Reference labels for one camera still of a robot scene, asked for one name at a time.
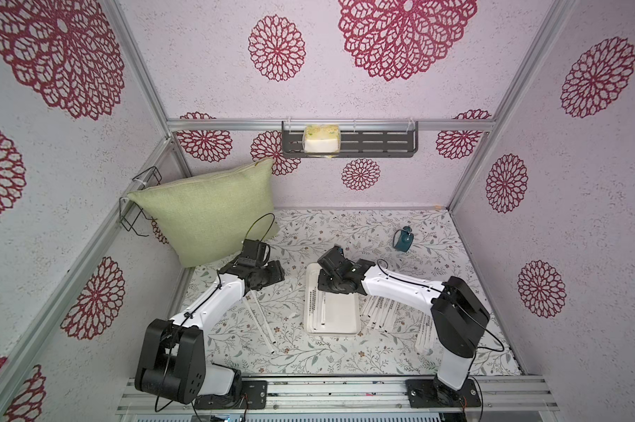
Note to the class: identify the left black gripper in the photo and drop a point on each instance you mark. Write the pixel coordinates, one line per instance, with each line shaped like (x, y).
(277, 272)

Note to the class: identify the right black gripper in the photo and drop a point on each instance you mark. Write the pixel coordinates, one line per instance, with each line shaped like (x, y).
(330, 280)

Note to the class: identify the white storage tray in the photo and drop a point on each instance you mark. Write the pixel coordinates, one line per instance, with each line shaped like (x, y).
(342, 315)

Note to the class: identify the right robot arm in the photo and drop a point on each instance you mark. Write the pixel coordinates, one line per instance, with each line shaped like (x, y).
(459, 317)

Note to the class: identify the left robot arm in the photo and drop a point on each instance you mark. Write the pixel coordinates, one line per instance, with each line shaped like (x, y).
(173, 361)

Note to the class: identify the yellow white sponge box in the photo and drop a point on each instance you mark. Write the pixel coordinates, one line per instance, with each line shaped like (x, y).
(322, 139)

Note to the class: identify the wrapped straw right bundle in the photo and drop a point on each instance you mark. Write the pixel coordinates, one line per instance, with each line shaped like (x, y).
(379, 313)

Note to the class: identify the green cushion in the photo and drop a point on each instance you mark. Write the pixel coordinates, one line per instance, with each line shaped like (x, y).
(206, 218)

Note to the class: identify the teal alarm clock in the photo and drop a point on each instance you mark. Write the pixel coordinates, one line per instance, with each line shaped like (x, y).
(403, 239)

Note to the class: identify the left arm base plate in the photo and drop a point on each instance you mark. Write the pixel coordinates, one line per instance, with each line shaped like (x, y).
(245, 395)

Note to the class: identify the black wire wall rack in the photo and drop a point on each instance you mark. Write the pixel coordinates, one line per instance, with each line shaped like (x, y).
(128, 211)

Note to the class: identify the dark wall shelf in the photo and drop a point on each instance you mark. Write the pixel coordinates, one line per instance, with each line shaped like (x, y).
(357, 143)

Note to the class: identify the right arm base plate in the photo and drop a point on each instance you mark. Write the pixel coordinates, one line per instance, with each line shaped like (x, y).
(431, 393)

